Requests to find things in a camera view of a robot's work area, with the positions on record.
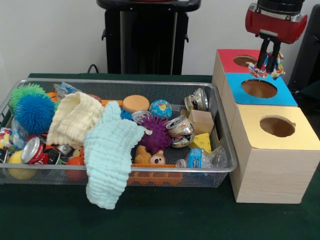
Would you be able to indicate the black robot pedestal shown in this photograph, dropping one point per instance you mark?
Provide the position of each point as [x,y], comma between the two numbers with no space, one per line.
[145,37]

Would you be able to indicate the blue spiky rubber ball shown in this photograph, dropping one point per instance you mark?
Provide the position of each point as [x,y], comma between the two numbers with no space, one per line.
[33,115]

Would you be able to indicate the crushed silver can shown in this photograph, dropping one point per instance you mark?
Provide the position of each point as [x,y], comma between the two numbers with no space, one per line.
[197,100]

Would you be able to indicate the colourful packet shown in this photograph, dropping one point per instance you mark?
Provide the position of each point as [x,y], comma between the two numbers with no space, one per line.
[280,66]

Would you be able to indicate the black stand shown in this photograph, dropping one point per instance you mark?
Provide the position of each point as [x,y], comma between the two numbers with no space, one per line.
[312,62]

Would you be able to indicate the orange plush toy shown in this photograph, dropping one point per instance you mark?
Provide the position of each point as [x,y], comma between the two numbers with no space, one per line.
[150,157]

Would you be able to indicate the wooden box with three holes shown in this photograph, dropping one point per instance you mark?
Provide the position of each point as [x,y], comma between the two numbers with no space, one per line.
[270,175]

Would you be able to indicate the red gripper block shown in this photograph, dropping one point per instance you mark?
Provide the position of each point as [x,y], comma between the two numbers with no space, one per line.
[275,26]

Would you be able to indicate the dark green tablecloth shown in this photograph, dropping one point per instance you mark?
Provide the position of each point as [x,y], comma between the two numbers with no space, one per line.
[175,220]

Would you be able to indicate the cream waffle cloth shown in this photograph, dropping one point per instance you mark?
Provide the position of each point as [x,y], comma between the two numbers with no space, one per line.
[72,117]

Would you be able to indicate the tan foam disc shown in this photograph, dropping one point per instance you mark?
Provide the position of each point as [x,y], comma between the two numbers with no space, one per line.
[135,103]

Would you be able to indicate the blue globe print ball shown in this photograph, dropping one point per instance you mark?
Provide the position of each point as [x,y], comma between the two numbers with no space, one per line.
[160,108]

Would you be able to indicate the crushed bottle with blue label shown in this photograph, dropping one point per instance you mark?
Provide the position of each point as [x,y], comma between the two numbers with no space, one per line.
[200,160]

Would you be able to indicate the printed silver drink can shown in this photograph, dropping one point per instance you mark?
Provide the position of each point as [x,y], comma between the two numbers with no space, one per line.
[181,130]

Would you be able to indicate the purple spiky monster toy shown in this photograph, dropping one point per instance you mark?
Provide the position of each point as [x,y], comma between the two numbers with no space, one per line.
[156,133]

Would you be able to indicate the mint green waffle cloth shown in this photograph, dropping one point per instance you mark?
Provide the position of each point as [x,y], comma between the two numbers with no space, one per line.
[107,155]

